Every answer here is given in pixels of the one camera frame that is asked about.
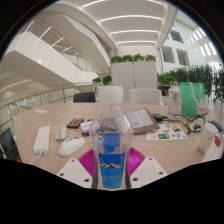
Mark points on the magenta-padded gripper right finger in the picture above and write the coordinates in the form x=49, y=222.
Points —
x=146, y=171

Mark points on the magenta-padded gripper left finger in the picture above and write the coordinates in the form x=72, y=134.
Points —
x=75, y=171

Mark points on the clear blue-labelled water bottle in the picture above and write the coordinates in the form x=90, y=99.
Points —
x=111, y=143

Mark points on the small grey computer mouse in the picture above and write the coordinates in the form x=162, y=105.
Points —
x=71, y=146

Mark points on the colourful sticker sheet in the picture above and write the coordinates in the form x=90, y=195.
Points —
x=166, y=132

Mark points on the white power strip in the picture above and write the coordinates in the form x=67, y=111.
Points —
x=41, y=140

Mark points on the small white box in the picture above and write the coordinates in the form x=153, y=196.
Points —
x=86, y=126

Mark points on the red and black case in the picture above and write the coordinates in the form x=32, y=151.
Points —
x=75, y=123

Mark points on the small black pouch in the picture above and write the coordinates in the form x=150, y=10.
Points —
x=158, y=117

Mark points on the white mug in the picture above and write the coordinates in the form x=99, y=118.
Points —
x=207, y=136

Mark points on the black and red chair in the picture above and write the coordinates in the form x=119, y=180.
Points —
x=6, y=143

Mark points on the clear empty drinking bottle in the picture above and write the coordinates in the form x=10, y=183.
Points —
x=174, y=100

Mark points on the green tote bag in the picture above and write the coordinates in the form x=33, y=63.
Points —
x=190, y=98

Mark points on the low planter with green plants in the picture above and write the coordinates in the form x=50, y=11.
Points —
x=166, y=79

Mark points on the white cabinet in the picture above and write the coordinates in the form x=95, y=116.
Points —
x=133, y=76

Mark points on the small planter with green plants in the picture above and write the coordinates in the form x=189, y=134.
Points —
x=106, y=80

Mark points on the row of tall green plants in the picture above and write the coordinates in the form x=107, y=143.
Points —
x=196, y=75

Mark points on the green plants atop cabinet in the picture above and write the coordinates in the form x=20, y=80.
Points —
x=133, y=58

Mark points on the ceiling light strips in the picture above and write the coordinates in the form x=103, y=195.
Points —
x=133, y=31

